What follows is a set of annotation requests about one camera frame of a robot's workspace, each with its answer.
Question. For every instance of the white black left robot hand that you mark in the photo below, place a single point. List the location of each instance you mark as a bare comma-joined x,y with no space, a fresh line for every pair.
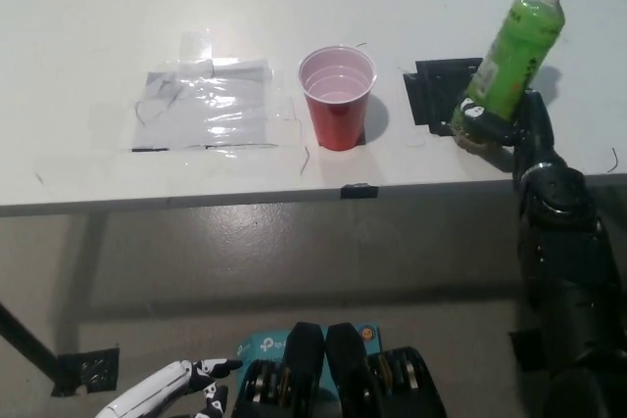
157,388

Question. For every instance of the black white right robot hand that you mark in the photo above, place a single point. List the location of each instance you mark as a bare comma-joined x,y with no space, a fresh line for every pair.
536,129

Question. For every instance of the green tea plastic bottle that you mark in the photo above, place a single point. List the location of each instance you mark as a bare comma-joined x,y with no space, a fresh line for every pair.
519,46

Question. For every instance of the black tape patch on desk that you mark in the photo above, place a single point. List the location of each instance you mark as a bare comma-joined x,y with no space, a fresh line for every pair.
436,95

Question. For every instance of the red plastic cup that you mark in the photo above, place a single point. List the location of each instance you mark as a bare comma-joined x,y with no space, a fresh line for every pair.
337,109

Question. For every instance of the teal router box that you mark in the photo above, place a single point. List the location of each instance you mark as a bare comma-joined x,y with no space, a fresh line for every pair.
262,344

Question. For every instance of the black table leg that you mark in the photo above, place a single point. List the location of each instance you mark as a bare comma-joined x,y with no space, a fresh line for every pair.
27,339

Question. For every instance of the small black tape strip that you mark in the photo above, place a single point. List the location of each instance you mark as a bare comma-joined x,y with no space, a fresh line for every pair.
359,191

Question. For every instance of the clear plastic taped sheet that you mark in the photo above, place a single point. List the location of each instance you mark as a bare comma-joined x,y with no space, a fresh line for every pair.
196,109

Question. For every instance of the clear tape strip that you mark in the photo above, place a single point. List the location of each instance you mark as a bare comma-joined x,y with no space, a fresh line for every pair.
196,46

